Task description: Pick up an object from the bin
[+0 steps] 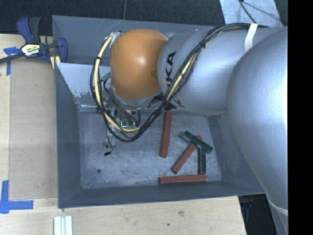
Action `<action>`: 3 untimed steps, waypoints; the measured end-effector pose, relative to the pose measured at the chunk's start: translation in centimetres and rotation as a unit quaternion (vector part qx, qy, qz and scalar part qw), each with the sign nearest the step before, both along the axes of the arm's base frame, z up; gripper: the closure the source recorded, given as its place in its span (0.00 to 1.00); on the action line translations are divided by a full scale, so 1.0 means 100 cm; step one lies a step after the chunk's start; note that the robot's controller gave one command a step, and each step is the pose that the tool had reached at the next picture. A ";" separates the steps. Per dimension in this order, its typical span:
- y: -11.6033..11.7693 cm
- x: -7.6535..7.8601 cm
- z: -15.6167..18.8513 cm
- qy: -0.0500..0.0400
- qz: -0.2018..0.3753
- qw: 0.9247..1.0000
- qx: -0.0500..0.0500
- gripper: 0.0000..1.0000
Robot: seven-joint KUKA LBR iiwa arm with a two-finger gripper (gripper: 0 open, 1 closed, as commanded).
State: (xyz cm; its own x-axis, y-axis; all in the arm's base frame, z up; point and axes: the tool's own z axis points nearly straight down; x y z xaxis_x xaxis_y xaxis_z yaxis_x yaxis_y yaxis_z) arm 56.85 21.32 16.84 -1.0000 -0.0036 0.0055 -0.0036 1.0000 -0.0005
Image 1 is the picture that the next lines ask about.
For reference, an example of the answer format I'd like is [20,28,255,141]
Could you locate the grey metal bin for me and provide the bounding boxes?
[51,15,268,209]

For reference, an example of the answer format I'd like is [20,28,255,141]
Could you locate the red-brown flat block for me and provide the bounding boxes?
[158,174,209,185]
[170,135,203,175]
[159,111,174,159]

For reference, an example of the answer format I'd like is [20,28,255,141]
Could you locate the dark green flat block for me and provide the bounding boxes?
[197,147,207,175]
[181,130,214,155]

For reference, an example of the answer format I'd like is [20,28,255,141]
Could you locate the pale wood flat board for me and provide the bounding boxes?
[9,57,59,201]

